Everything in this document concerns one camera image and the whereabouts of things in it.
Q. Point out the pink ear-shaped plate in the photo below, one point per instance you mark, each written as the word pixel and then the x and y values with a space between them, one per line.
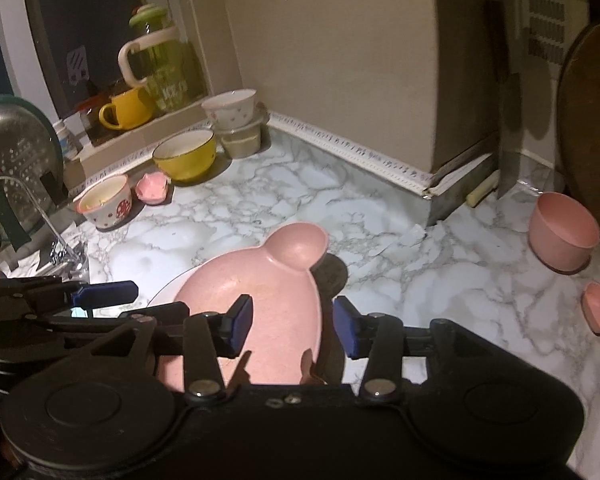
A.
pixel 270 280

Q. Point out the clear plastic container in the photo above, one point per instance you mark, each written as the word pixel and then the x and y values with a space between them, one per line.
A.
pixel 240 142

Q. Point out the white dotted bowl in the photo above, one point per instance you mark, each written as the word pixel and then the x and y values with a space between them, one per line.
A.
pixel 230 110

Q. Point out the yellow bowl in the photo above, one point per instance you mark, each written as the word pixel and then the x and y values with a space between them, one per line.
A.
pixel 185 160

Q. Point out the yellow mug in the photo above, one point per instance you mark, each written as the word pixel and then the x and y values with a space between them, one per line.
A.
pixel 130 107

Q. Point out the steel cleaver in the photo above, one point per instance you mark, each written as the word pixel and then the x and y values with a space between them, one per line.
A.
pixel 510 135

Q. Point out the white vent grille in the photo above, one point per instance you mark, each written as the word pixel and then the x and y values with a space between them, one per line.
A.
pixel 545 20

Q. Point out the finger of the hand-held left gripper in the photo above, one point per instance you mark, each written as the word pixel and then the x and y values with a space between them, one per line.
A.
pixel 105 293

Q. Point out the small white bottle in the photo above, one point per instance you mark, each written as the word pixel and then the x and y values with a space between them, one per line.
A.
pixel 67 142

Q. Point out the green glass pitcher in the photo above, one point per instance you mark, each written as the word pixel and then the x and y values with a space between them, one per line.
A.
pixel 175 75

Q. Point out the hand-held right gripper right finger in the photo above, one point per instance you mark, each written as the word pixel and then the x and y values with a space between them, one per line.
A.
pixel 346 327

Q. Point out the mushroom print bowl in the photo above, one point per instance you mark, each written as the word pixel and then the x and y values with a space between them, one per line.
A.
pixel 105 205

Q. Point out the chrome faucet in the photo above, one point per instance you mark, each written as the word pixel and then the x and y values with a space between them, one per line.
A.
pixel 69 259

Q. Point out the white plate with dark rim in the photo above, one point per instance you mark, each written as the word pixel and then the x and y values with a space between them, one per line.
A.
pixel 162 290

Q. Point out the pink bowl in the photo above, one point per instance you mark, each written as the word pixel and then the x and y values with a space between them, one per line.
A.
pixel 562 240

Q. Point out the round wooden cutting board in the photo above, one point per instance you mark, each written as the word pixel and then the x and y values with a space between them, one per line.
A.
pixel 595 125

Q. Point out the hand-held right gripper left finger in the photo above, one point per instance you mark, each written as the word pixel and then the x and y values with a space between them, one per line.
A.
pixel 240 325

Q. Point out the steel colander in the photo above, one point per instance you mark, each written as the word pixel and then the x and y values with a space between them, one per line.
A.
pixel 15 140

